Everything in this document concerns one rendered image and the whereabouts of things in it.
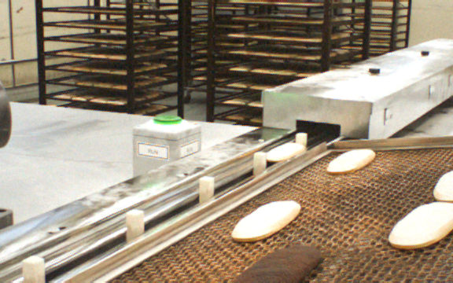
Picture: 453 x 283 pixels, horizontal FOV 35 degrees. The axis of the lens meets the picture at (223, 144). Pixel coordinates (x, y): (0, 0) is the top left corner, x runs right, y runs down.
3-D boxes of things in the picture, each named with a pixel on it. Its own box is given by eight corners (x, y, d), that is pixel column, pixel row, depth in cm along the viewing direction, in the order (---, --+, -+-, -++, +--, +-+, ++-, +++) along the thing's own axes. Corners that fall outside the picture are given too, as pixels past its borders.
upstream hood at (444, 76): (436, 62, 222) (438, 34, 220) (496, 66, 213) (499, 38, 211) (260, 136, 114) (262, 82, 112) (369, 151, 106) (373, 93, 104)
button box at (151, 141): (161, 190, 105) (161, 116, 102) (208, 200, 101) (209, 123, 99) (127, 205, 98) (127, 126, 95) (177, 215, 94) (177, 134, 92)
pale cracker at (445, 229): (423, 208, 56) (422, 194, 56) (473, 209, 54) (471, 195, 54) (376, 248, 48) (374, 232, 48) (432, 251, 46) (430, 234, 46)
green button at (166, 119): (163, 125, 100) (163, 114, 99) (187, 128, 98) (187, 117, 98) (146, 130, 96) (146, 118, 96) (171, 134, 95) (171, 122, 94)
